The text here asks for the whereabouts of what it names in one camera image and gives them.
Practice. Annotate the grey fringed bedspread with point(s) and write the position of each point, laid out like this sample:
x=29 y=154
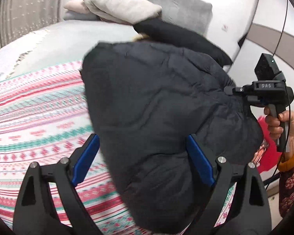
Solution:
x=83 y=36

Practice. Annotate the white wall socket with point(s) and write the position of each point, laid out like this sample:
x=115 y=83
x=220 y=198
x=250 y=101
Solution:
x=225 y=27

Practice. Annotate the person's right hand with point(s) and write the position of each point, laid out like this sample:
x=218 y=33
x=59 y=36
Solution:
x=272 y=127

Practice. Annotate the red printed bag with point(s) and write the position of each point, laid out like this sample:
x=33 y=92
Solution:
x=264 y=156

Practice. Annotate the black puffer jacket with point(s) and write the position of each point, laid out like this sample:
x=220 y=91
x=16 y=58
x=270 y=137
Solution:
x=149 y=107

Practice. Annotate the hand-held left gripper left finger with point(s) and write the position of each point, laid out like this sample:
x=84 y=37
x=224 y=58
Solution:
x=87 y=156

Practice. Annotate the grey padded headboard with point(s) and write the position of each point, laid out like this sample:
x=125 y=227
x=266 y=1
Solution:
x=183 y=7

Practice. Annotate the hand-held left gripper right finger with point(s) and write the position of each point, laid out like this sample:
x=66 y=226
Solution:
x=201 y=156

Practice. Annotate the person's right forearm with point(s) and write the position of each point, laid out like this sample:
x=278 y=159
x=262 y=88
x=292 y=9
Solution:
x=292 y=181

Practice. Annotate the pink pillow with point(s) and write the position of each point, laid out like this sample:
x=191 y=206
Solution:
x=74 y=6

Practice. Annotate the beige pillow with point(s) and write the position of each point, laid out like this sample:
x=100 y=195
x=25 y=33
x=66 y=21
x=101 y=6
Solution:
x=122 y=3

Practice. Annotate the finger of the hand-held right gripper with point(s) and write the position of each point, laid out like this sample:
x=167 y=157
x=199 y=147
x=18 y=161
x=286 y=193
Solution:
x=235 y=89

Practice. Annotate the grey dotted curtain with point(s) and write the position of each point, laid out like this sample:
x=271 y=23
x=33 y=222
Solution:
x=22 y=7

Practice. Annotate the white wardrobe with brown band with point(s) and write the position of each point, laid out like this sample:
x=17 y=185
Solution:
x=264 y=34

